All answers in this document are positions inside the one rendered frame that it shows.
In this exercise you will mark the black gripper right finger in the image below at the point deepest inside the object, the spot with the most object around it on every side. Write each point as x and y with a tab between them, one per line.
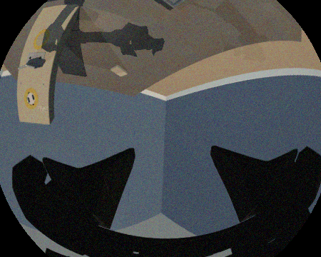
248	179

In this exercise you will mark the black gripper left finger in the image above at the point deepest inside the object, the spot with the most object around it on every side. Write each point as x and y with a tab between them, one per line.
98	186

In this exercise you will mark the tan rectangular block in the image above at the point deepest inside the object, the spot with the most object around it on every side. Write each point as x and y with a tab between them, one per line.
118	70

